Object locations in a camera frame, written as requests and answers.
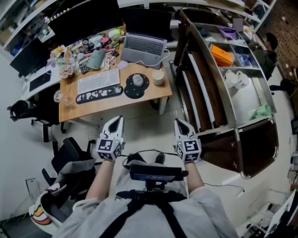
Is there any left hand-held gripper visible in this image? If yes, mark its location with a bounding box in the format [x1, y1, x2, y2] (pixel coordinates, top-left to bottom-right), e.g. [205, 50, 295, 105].
[95, 115, 125, 161]

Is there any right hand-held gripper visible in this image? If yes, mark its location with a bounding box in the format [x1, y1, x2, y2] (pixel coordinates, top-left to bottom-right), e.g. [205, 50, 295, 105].
[173, 119, 202, 163]

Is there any cream cup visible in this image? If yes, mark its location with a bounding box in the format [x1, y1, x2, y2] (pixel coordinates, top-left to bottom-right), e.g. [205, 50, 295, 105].
[151, 69, 166, 86]

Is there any metal cart with mugs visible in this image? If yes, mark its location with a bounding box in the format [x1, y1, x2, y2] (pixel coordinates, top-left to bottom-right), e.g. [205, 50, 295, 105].
[173, 8, 280, 179]

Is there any person's right forearm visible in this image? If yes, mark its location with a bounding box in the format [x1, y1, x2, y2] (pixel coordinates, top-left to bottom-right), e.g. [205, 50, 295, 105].
[184, 161, 206, 198]

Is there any person's left forearm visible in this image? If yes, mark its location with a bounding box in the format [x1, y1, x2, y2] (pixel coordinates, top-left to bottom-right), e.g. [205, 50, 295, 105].
[85, 159, 117, 201]

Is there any wooden desk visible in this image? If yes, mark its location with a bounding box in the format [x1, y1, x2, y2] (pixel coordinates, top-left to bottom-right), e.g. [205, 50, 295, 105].
[58, 24, 173, 134]

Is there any person's black shoe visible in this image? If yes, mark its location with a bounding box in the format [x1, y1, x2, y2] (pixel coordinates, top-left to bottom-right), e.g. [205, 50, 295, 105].
[154, 153, 166, 165]
[127, 152, 146, 165]

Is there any black patterned wrist rest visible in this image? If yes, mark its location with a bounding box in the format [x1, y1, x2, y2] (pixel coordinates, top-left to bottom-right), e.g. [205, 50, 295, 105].
[75, 85, 124, 105]

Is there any black mouse pad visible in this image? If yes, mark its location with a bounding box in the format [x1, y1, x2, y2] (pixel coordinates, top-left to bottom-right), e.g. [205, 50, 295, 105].
[123, 73, 150, 99]

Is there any black chest-mounted device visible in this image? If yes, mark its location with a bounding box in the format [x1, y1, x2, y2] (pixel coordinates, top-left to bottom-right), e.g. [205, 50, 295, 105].
[129, 163, 189, 182]

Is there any black chair with grey jacket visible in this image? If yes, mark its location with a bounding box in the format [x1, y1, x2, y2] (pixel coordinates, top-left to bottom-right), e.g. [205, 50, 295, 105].
[41, 136, 100, 200]

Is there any white keyboard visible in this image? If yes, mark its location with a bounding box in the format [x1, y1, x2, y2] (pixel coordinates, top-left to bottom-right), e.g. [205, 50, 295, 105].
[77, 68, 121, 95]

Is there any grey mouse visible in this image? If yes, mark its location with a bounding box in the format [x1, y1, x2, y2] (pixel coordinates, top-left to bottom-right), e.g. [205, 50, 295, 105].
[132, 74, 144, 87]

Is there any black calculator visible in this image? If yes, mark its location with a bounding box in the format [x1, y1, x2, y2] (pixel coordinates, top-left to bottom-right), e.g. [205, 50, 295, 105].
[78, 57, 92, 75]

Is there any white mug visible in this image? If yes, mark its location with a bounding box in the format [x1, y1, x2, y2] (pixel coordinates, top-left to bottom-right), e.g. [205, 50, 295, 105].
[235, 71, 253, 91]
[224, 69, 238, 89]

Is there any green pouch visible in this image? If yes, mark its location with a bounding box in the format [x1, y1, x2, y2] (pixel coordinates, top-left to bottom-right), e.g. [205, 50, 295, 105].
[88, 48, 107, 70]

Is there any black chest harness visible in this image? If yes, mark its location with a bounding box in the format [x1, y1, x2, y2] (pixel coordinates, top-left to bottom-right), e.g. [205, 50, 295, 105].
[99, 181, 188, 238]

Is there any pink flower bunch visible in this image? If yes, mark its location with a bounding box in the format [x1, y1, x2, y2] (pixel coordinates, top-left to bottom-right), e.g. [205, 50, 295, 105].
[59, 64, 75, 80]

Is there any white desk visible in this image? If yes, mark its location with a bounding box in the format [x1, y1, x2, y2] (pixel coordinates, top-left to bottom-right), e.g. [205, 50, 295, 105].
[20, 66, 61, 101]

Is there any green cloth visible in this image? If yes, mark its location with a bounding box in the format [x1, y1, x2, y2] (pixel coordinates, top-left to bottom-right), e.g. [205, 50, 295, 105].
[248, 104, 273, 120]

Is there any black office chair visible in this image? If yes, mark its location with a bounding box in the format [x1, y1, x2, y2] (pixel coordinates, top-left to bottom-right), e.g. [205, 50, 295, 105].
[7, 99, 61, 143]

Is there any orange box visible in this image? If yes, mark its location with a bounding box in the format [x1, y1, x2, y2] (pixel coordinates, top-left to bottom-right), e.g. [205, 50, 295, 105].
[209, 44, 235, 68]

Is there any grey laptop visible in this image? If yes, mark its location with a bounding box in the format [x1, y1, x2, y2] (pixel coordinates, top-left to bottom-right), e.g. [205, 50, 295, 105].
[120, 32, 168, 70]

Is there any black keyboard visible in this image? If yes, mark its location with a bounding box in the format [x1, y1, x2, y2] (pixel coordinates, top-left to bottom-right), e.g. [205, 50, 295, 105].
[29, 71, 52, 92]

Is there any person's grey shirt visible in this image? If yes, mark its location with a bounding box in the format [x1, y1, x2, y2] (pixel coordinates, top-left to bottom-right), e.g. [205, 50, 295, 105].
[52, 161, 240, 238]

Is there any blue packet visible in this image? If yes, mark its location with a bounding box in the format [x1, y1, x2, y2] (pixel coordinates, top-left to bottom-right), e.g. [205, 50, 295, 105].
[234, 45, 255, 68]

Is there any light green box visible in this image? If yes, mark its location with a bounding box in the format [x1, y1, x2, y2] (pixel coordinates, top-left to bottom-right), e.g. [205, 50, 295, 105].
[108, 27, 127, 40]

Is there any white and orange bag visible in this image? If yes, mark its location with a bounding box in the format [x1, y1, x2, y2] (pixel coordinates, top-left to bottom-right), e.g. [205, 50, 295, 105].
[28, 182, 68, 229]

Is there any purple tray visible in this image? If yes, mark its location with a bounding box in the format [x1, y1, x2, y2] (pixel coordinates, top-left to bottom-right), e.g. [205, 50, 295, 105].
[217, 25, 240, 41]

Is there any large black monitor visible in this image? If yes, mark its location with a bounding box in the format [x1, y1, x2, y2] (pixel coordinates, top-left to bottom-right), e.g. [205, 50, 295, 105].
[47, 0, 124, 47]

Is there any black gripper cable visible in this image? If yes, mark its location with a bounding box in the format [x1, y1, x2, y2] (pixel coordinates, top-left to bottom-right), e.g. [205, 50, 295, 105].
[120, 148, 180, 170]

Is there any white charger cable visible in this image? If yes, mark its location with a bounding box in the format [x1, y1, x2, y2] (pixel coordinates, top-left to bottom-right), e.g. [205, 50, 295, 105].
[137, 48, 171, 66]

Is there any white wall shelf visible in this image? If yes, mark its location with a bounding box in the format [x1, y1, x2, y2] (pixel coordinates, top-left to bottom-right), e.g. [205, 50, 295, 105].
[0, 0, 60, 53]

